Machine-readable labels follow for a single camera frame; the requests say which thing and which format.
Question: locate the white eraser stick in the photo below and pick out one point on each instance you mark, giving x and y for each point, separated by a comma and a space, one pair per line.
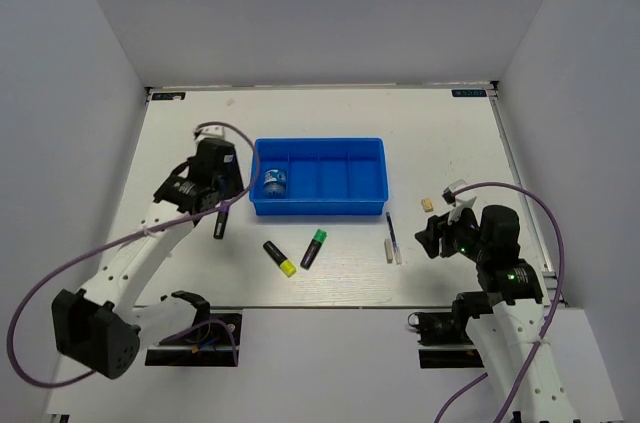
389, 255

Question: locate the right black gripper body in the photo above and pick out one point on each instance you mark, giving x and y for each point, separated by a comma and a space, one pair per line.
459, 235

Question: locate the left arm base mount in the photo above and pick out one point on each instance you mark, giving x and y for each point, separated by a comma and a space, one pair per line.
207, 347

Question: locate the left corner label sticker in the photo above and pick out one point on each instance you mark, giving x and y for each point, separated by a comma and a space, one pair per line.
168, 96

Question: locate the yellow cap black highlighter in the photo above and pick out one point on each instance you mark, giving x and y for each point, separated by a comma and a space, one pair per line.
279, 258

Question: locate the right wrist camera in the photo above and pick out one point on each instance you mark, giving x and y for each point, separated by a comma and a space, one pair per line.
459, 198

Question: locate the blue white tape roll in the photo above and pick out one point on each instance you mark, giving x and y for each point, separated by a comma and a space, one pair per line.
274, 183

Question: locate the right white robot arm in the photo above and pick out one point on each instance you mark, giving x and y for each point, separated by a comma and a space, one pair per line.
503, 320

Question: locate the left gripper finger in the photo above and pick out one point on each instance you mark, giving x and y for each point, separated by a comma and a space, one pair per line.
232, 185
207, 199

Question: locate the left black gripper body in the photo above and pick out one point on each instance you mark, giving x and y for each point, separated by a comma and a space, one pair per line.
236, 164

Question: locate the green cap black highlighter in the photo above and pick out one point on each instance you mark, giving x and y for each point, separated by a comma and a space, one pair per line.
313, 249

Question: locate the blue pen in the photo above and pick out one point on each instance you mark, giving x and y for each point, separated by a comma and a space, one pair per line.
394, 243

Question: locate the corner label sticker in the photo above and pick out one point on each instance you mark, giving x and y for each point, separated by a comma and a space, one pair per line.
468, 93
168, 96

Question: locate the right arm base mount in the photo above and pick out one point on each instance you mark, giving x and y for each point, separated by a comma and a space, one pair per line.
440, 344

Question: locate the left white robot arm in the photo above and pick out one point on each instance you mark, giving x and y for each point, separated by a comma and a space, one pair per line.
100, 325

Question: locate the right corner label sticker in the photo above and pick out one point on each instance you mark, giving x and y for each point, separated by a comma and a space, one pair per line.
468, 93

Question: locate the small beige eraser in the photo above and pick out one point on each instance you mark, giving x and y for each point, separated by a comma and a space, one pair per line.
427, 205

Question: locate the blue divided plastic tray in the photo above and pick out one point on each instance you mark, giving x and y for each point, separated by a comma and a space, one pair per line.
325, 176

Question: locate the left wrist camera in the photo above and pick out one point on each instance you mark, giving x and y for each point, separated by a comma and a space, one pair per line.
209, 131

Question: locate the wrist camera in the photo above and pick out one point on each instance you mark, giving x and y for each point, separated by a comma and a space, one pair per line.
209, 131
459, 198

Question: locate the purple cap black highlighter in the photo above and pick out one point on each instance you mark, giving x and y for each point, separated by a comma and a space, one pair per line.
221, 221

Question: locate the aluminium table rail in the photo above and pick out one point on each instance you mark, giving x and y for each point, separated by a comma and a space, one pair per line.
535, 217

